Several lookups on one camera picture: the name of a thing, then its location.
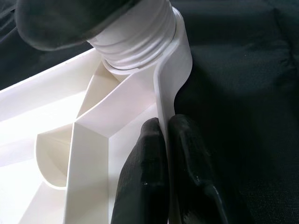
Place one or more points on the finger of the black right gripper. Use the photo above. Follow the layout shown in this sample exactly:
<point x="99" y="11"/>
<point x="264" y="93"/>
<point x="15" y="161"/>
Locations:
<point x="65" y="21"/>

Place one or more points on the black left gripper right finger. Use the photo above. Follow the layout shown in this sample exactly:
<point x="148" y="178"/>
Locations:
<point x="187" y="163"/>

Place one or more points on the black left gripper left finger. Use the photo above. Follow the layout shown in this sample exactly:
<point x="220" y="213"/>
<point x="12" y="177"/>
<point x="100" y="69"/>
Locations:
<point x="142" y="177"/>

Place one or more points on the white tapered plastic table leg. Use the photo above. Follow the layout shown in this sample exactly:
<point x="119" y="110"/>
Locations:
<point x="133" y="46"/>

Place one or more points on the white plastic table top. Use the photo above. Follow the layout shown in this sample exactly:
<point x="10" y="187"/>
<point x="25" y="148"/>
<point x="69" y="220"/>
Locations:
<point x="46" y="105"/>

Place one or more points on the black table cloth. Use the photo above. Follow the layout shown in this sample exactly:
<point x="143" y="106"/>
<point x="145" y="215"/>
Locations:
<point x="245" y="93"/>

